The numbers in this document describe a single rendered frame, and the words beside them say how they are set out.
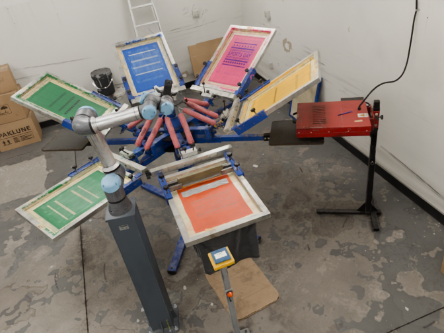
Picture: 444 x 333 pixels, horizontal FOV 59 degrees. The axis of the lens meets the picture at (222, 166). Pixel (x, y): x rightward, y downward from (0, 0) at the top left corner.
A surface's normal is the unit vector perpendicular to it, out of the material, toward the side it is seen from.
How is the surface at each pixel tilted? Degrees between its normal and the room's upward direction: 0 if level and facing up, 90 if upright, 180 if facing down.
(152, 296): 90
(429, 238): 0
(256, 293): 1
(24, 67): 90
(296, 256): 0
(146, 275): 90
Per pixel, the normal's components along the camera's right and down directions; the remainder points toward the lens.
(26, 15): 0.33, 0.50
